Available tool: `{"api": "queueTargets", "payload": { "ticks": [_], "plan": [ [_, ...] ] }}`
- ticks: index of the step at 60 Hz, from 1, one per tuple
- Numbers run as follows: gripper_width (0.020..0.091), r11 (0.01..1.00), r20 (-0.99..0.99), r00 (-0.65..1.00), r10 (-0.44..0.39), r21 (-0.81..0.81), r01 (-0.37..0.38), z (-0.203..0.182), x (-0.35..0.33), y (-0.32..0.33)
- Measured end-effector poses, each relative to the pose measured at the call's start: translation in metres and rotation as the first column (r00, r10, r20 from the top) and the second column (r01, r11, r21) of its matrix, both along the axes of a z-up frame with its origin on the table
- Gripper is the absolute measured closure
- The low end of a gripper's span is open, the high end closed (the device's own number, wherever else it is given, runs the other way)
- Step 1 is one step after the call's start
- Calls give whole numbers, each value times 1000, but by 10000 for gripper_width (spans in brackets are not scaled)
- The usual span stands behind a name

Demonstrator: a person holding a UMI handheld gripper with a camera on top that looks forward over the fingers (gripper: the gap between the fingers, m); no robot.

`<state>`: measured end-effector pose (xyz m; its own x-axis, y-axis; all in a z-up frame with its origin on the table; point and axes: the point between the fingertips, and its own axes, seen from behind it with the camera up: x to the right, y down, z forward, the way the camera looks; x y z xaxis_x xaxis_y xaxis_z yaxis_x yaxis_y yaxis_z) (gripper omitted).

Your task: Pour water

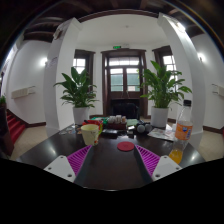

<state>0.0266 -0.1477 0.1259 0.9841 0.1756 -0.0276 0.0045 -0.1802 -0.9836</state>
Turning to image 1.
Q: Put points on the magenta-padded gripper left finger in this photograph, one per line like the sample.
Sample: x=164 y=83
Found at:
x=78 y=160

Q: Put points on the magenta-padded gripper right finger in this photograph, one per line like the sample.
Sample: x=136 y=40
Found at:
x=148 y=160

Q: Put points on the orange soda plastic bottle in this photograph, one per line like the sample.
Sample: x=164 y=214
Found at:
x=183 y=130

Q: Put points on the flat round red coaster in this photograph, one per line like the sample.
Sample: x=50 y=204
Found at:
x=125 y=146

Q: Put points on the printed paper leaflet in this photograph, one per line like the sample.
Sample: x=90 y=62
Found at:
x=161 y=134

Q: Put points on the grey-headed microphone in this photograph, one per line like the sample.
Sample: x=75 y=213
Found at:
x=148 y=127
x=140 y=128

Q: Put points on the green notebook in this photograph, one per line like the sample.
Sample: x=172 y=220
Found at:
x=132 y=122

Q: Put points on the flat black device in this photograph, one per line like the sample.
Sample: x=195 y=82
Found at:
x=109 y=132

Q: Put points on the red box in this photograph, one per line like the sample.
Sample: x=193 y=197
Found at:
x=95 y=122

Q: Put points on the black chair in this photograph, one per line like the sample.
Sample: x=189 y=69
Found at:
x=125 y=110

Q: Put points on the smaller potted leafy plant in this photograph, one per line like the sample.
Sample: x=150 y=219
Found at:
x=78 y=90

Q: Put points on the red carpeted staircase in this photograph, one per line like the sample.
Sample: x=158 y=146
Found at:
x=15 y=126

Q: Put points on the larger potted leafy plant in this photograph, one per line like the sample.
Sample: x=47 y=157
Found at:
x=163 y=86

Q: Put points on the dark wooden glazed door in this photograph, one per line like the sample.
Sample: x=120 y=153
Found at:
x=125 y=76

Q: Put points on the dark-framed window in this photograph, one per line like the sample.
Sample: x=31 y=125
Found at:
x=168 y=60
x=80 y=63

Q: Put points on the green exit sign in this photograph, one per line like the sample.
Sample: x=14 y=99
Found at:
x=117 y=47

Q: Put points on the white wall radiator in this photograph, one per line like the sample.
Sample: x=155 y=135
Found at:
x=23 y=92
x=219 y=90

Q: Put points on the glowing wall lamp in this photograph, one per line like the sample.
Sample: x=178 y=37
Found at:
x=201 y=56
x=43 y=61

